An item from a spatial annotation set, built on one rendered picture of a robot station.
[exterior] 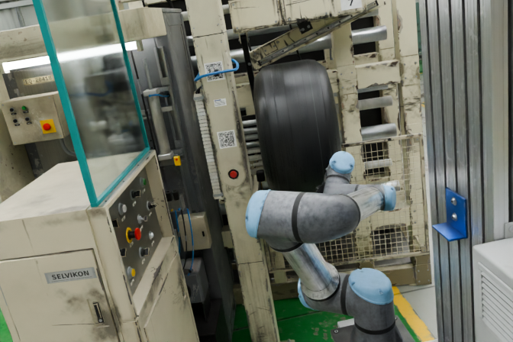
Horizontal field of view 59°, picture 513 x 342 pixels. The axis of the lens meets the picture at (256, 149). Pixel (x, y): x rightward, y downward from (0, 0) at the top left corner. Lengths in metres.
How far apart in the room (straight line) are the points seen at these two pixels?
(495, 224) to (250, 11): 1.48
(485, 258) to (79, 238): 1.02
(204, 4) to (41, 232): 1.03
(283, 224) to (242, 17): 1.28
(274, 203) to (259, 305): 1.29
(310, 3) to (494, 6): 1.35
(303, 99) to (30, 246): 1.03
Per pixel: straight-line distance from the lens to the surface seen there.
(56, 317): 1.55
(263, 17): 2.12
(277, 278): 2.88
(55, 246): 1.43
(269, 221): 1.03
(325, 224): 1.00
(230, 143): 1.94
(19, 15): 11.77
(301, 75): 1.81
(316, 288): 1.32
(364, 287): 1.33
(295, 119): 1.71
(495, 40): 0.86
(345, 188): 1.40
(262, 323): 2.34
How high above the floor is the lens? 1.70
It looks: 16 degrees down
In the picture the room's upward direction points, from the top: 9 degrees counter-clockwise
